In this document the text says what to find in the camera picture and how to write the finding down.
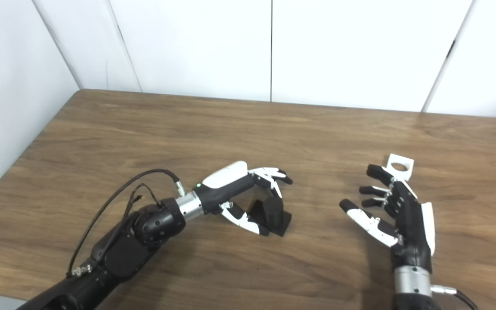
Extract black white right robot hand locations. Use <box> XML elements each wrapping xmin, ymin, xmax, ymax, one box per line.
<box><xmin>339</xmin><ymin>164</ymin><xmax>436</xmax><ymax>273</ymax></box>

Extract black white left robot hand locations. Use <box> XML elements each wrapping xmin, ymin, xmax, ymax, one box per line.
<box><xmin>196</xmin><ymin>161</ymin><xmax>294</xmax><ymax>236</ymax></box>

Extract white square piece with hole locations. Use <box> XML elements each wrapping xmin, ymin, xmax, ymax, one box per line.
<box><xmin>387</xmin><ymin>154</ymin><xmax>415</xmax><ymax>181</ymax></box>

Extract black peg with square base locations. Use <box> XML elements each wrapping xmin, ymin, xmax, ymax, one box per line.
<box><xmin>247</xmin><ymin>196</ymin><xmax>292</xmax><ymax>237</ymax></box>

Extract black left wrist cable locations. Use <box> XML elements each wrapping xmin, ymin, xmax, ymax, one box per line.
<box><xmin>66</xmin><ymin>169</ymin><xmax>187</xmax><ymax>278</ymax></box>

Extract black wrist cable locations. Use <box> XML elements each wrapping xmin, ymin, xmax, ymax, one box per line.
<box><xmin>66</xmin><ymin>169</ymin><xmax>187</xmax><ymax>278</ymax></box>
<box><xmin>430</xmin><ymin>284</ymin><xmax>479</xmax><ymax>310</ymax></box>

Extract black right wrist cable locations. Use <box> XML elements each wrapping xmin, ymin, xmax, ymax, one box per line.
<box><xmin>430</xmin><ymin>284</ymin><xmax>479</xmax><ymax>310</ymax></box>

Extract thin left wrist wires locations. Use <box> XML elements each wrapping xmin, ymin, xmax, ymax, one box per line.
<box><xmin>121</xmin><ymin>184</ymin><xmax>164</xmax><ymax>220</ymax></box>

